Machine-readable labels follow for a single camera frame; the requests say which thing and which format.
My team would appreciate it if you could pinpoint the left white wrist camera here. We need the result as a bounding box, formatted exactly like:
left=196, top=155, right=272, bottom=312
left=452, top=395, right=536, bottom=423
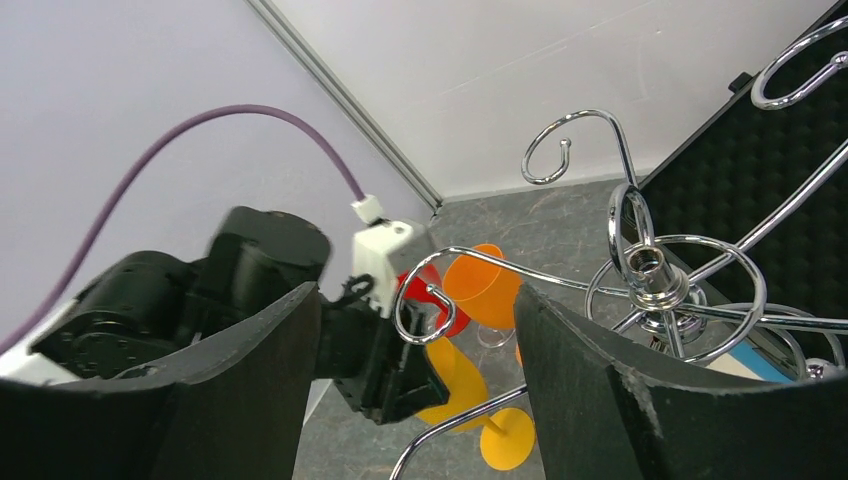
left=351, top=194, right=433, bottom=318

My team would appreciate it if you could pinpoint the chrome wine glass rack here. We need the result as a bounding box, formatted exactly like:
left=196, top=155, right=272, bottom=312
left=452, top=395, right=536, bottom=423
left=389, top=16, right=848, bottom=480

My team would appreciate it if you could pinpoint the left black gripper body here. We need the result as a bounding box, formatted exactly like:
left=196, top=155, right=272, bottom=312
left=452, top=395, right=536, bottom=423
left=316, top=301, right=450, bottom=425

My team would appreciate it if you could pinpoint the red wine glass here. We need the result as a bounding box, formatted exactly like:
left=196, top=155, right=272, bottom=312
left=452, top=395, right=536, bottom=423
left=397, top=265, right=471, bottom=338

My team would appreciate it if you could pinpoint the orange wine glass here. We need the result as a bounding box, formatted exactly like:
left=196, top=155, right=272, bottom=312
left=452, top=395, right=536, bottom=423
left=442, top=255, right=523, bottom=330

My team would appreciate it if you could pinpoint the clear wine glass back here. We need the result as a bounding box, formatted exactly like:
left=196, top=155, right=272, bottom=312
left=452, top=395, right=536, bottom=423
left=477, top=325, right=515, bottom=349

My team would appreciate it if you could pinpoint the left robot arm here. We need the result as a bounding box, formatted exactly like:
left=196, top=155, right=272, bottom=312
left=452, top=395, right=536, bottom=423
left=1, top=207, right=450, bottom=431

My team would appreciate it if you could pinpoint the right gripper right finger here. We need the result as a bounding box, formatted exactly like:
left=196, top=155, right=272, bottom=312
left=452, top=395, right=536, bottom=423
left=514, top=285, right=847, bottom=479

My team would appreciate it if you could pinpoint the yellow wine glass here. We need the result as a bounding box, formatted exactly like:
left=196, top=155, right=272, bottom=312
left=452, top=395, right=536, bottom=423
left=416, top=338, right=536, bottom=471

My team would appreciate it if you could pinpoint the black open case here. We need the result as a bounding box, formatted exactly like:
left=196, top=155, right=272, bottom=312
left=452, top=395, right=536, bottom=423
left=622, top=0, right=848, bottom=372

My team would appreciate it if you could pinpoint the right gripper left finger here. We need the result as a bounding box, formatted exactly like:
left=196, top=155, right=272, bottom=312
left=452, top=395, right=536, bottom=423
left=1, top=283, right=321, bottom=479

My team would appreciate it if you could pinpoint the white blue block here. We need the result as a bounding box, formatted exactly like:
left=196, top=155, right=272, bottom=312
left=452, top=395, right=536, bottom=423
left=708, top=342, right=792, bottom=384

